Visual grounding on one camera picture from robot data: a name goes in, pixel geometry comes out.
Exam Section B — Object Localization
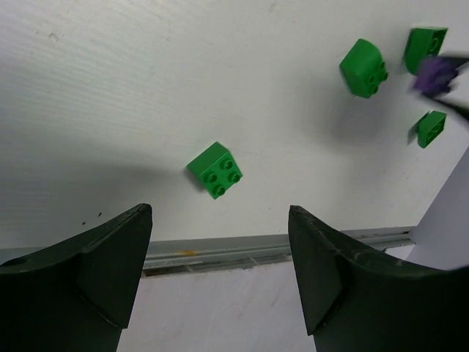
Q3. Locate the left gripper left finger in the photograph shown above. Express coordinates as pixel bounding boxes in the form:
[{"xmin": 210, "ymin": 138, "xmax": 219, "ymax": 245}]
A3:
[{"xmin": 1, "ymin": 204, "xmax": 152, "ymax": 351}]

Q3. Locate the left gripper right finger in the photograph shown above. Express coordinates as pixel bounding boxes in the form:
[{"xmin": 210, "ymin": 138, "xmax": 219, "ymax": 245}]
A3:
[{"xmin": 288, "ymin": 205, "xmax": 468, "ymax": 351}]

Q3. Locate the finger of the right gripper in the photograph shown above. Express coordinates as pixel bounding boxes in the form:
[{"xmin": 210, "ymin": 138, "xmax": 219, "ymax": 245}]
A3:
[{"xmin": 421, "ymin": 54, "xmax": 468, "ymax": 125}]

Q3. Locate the green lego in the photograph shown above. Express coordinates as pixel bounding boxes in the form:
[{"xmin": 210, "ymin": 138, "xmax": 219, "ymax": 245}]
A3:
[
  {"xmin": 339, "ymin": 38, "xmax": 388, "ymax": 98},
  {"xmin": 187, "ymin": 142, "xmax": 243, "ymax": 199},
  {"xmin": 417, "ymin": 111, "xmax": 447, "ymax": 149},
  {"xmin": 404, "ymin": 27, "xmax": 448, "ymax": 76}
]

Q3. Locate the purple long lego brick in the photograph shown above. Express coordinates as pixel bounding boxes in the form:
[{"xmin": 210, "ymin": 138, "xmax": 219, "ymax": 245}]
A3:
[{"xmin": 413, "ymin": 56, "xmax": 459, "ymax": 96}]

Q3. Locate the green lego bottom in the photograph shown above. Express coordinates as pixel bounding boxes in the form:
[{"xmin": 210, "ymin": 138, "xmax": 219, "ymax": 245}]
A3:
[{"xmin": 187, "ymin": 142, "xmax": 243, "ymax": 199}]

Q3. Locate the aluminium table rail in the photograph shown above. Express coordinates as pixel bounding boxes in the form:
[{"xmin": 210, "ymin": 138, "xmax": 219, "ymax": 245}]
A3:
[{"xmin": 0, "ymin": 225, "xmax": 418, "ymax": 272}]

